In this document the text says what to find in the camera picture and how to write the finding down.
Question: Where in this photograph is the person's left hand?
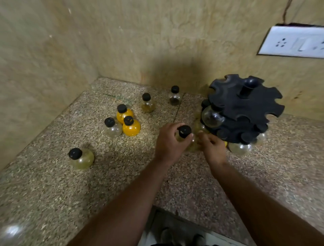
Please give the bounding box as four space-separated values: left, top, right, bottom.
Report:
154 122 194 166

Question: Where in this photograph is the person's right hand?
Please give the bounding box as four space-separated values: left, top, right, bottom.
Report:
197 131 228 169

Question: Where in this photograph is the round jar with pale contents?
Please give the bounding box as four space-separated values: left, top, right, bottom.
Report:
176 125 201 153

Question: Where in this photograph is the person's right forearm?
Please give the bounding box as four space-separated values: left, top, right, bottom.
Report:
210 162 324 246

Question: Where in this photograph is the person's left forearm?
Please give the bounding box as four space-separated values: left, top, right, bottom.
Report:
66 157 178 246

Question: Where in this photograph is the round jar with yellowish contents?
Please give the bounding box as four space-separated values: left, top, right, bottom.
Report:
193 119 210 135

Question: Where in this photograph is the empty clear round jar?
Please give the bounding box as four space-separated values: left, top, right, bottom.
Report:
201 105 226 129

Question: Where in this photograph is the round jar with whitish contents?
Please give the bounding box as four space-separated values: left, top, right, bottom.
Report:
228 142 253 156
254 132 267 146

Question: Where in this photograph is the round jar with dark contents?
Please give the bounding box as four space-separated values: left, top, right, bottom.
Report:
169 85 182 106

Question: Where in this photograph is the black revolving spice rack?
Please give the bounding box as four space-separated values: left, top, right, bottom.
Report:
201 74 285 145

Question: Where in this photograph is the round jar with brown contents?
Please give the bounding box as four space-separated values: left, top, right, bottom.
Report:
141 93 156 113

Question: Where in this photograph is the round jar with yellow powder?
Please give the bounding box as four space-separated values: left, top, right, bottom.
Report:
122 116 141 137
116 104 134 125

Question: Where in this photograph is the round jar with clear contents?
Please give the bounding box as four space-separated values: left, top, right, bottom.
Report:
104 117 123 138

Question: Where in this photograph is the person's left shoe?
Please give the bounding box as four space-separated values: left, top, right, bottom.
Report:
160 228 179 246

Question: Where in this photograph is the person's shoe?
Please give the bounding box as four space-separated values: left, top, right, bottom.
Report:
192 234 207 246
160 228 179 246

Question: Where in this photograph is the person's right shoe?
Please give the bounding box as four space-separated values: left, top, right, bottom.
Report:
192 234 207 246

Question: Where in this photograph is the round jar with green contents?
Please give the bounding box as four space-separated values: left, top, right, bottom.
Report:
68 148 95 170

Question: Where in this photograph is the white wall socket plate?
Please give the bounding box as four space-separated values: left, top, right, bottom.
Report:
257 23 324 59

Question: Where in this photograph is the dark wall cable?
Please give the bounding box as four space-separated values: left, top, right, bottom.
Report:
282 0 293 24

